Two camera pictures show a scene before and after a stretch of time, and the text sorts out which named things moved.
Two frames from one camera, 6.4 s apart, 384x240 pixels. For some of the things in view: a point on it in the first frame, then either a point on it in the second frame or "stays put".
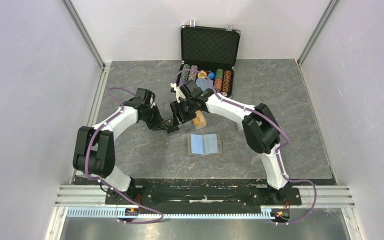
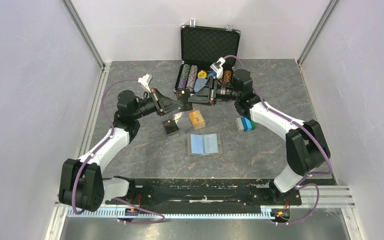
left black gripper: [157, 125] to [163, 104]
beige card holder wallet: [204, 144] stays put
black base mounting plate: [202, 194] stays put
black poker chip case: [209, 55] stays put
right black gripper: [177, 108] to [203, 95]
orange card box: [199, 121] stays put
